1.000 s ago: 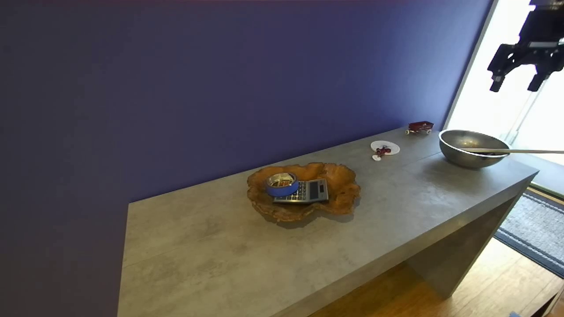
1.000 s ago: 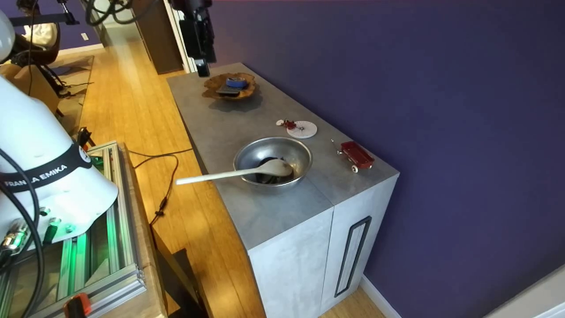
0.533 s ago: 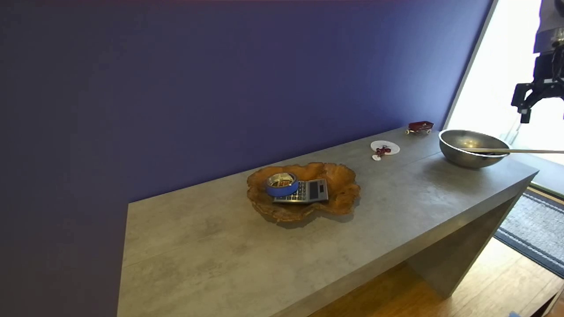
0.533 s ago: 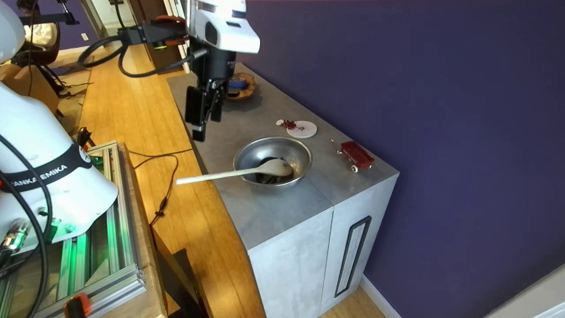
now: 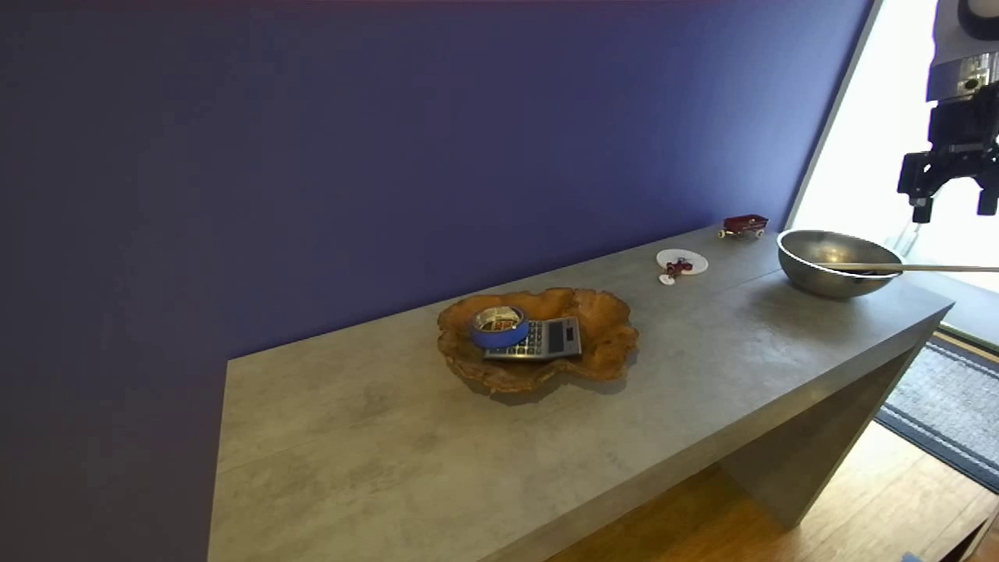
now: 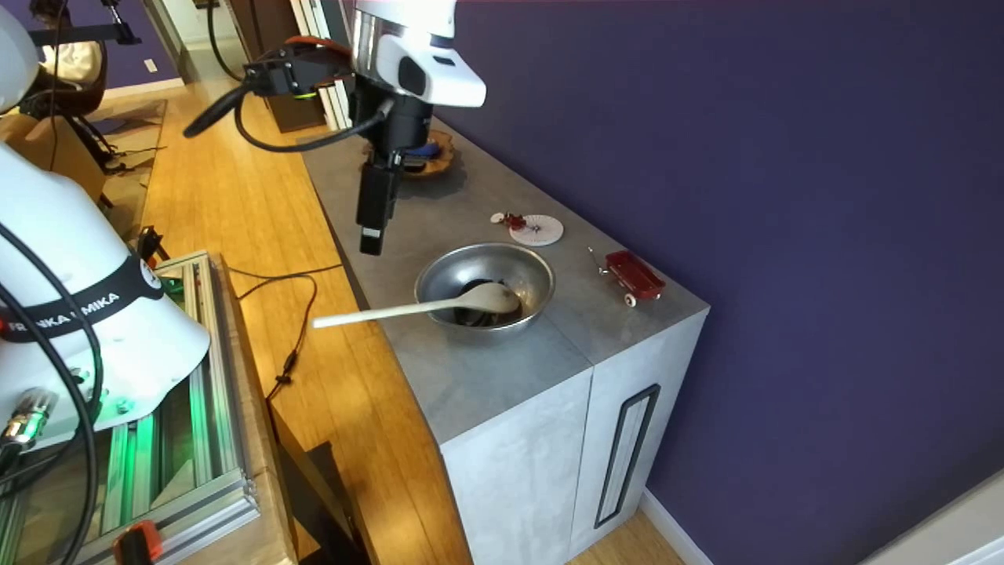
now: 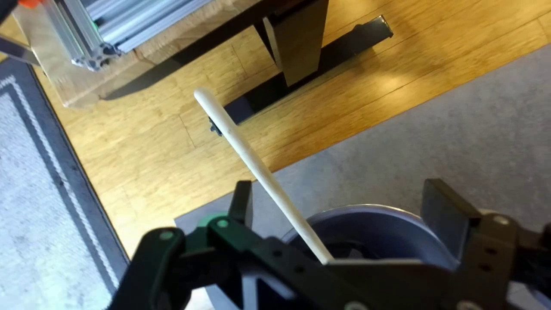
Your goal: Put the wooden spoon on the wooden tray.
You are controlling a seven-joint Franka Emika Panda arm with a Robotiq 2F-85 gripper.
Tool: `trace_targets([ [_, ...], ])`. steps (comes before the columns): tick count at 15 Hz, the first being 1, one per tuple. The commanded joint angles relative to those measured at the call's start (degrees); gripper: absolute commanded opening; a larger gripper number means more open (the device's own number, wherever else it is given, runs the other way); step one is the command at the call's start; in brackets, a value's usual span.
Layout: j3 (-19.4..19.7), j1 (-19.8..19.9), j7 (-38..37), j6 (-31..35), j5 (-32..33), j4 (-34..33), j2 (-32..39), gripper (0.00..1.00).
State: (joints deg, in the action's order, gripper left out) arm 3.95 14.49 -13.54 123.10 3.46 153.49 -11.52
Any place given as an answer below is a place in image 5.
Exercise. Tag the metal bowl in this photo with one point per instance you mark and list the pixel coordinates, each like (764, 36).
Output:
(835, 265)

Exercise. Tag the wooden tray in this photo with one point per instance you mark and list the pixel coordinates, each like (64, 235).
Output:
(601, 328)

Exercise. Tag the wooden spoon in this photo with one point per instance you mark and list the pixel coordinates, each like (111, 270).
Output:
(921, 268)

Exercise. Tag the white round lid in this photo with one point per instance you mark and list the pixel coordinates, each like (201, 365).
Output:
(684, 259)

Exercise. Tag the grey door mat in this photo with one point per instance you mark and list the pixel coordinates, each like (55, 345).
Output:
(948, 402)

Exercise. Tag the red toy wagon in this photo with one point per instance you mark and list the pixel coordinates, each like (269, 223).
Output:
(744, 225)

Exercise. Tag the grey calculator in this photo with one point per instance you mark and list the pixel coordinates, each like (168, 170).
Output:
(546, 340)

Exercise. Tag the blue tape roll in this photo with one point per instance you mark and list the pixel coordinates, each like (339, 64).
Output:
(499, 328)

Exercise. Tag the window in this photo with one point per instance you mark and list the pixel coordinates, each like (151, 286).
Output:
(882, 140)

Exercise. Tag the red beads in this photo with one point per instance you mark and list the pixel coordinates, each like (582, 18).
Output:
(676, 268)

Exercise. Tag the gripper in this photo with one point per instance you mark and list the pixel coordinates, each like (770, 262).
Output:
(965, 125)

